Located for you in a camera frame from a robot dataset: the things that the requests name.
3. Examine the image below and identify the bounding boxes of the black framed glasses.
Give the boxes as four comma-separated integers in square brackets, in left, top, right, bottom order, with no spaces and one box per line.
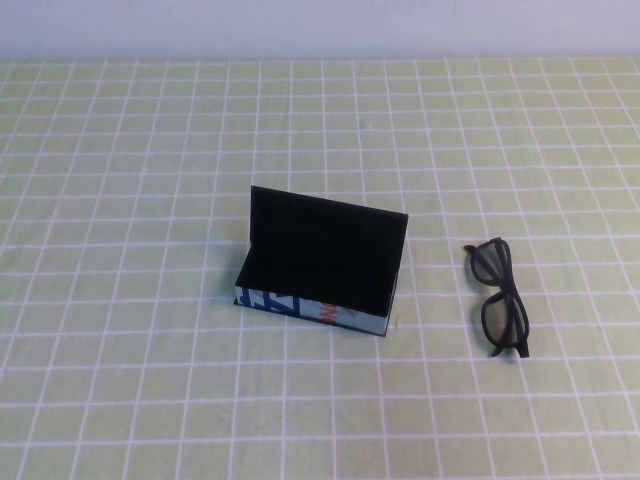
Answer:
[462,237,533,360]

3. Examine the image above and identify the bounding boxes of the black glasses case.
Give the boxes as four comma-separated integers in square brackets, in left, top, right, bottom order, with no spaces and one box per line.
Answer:
[233,185,410,338]

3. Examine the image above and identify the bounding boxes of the green white-grid tablecloth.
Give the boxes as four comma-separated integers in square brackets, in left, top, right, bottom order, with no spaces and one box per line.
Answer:
[0,55,640,480]

